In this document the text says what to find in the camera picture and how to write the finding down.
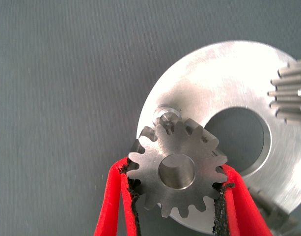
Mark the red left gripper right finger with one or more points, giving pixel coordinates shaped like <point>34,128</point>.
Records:
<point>246,209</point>

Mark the small steel planetary gear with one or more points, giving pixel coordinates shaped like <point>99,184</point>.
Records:
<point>152,169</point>
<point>275,214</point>
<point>290,93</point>

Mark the round metal carrier plate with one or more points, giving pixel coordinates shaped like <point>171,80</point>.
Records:
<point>226,81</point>

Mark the dark grey table cloth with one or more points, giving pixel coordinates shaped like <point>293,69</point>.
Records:
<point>66,73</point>

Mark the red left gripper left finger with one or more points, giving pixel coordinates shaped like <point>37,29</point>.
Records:
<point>111,201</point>

